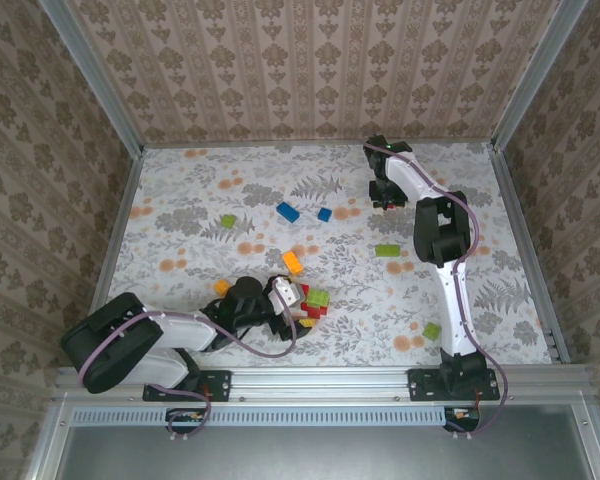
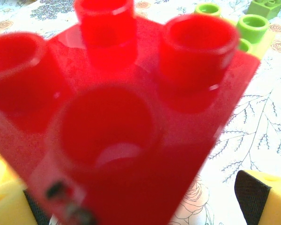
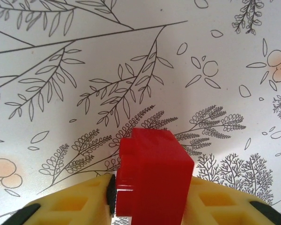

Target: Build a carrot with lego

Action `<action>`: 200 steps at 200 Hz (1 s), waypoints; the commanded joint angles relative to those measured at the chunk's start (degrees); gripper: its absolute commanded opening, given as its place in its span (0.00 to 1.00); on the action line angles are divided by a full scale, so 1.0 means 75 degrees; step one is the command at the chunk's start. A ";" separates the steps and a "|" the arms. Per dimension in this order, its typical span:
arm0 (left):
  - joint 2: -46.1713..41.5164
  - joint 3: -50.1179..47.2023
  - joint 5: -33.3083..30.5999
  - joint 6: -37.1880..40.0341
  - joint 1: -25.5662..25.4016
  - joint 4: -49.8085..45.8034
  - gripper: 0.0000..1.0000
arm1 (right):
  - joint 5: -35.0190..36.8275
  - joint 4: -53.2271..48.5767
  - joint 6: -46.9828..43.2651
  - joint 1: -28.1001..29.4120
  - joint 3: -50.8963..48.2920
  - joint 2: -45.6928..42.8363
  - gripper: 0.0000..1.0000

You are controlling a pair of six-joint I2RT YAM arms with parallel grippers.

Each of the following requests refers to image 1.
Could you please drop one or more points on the long orange lego brick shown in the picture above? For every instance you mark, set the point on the long orange lego brick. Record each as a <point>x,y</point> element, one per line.
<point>292,262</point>

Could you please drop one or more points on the small orange lego brick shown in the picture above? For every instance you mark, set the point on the small orange lego brick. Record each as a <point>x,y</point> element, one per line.
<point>221,287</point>

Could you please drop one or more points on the red lego brick stack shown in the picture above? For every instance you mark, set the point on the red lego brick stack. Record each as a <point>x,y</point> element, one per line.
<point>317,313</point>

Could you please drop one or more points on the long blue lego brick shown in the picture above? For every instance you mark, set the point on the long blue lego brick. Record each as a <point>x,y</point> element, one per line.
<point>287,212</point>

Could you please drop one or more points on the small lime green lego brick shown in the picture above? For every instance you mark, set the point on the small lime green lego brick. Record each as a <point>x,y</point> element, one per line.
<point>431,331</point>
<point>227,221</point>

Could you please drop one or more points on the small blue lego brick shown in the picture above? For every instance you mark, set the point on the small blue lego brick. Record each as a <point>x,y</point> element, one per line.
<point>324,214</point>

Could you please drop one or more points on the long green lego brick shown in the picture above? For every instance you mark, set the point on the long green lego brick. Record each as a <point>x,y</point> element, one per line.
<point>386,250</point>

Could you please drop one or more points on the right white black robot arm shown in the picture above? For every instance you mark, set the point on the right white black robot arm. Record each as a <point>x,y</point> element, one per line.
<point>455,310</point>

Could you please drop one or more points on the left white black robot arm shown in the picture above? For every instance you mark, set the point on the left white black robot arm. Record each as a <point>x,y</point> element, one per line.
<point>180,332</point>

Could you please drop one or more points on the floral patterned table cover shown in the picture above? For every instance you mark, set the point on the floral patterned table cover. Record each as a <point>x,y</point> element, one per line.
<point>330,160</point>

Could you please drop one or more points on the grey metal plate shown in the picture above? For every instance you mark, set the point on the grey metal plate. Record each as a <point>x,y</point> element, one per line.
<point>330,455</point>

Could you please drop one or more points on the black wiring board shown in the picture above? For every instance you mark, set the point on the black wiring board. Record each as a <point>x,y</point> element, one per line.
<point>462,417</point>
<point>185,417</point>

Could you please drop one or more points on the aluminium back frame rail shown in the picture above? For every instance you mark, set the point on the aluminium back frame rail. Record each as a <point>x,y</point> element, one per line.
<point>320,144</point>

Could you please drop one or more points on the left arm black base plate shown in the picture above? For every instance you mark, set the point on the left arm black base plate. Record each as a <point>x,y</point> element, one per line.
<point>215,385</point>

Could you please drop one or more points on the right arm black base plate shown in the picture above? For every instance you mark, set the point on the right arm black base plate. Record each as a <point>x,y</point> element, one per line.
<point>422,387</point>

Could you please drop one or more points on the aluminium corner post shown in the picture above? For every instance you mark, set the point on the aluminium corner post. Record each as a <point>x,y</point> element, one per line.
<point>535,75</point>
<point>92,75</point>

